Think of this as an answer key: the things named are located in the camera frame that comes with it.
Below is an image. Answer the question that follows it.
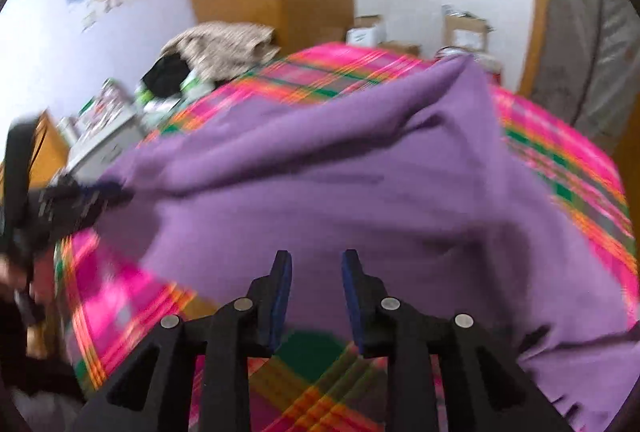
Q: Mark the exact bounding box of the person's left forearm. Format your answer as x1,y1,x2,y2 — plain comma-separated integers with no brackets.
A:
0,282,83,405

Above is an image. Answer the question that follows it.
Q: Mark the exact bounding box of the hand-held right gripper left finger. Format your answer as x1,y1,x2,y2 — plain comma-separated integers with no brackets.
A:
72,250,293,432

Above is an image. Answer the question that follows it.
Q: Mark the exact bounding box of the white cardboard box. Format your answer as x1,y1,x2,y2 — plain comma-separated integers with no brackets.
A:
346,14,387,47

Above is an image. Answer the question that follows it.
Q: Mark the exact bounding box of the purple garment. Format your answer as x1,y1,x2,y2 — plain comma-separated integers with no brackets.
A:
95,54,640,432

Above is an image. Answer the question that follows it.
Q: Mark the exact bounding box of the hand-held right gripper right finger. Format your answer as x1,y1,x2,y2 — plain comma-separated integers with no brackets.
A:
341,249,571,432

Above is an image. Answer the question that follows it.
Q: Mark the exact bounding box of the metal basin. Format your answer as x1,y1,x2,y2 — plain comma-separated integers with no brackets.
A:
434,46,471,61

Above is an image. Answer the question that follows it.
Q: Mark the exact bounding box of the black cloth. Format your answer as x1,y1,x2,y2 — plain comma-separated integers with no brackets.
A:
141,54,191,100

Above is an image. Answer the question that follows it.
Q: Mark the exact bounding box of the white drawer cabinet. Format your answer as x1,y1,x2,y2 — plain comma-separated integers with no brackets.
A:
66,112,147,185

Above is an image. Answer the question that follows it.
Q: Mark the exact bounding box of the green white box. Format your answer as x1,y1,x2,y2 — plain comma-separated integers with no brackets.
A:
180,71,217,99

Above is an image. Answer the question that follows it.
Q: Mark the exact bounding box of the orange wooden furniture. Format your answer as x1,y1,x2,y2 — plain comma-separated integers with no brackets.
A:
30,109,69,174

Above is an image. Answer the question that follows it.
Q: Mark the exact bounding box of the tall brown cardboard box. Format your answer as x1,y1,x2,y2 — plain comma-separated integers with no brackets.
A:
441,4,494,58

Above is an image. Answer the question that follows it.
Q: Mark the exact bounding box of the beige floral cloth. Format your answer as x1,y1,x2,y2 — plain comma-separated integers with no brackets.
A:
162,22,281,85

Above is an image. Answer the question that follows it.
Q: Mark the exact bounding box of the wooden door frame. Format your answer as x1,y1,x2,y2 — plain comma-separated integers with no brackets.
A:
516,0,552,98

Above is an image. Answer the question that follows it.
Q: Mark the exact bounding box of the flat brown cardboard box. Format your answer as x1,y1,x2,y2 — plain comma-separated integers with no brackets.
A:
380,41,421,58

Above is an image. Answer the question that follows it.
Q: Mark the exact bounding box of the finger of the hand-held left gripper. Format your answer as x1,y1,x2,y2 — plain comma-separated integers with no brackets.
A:
87,181,135,219

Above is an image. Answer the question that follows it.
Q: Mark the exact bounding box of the pink plaid blanket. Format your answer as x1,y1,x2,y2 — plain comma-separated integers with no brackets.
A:
52,41,640,432

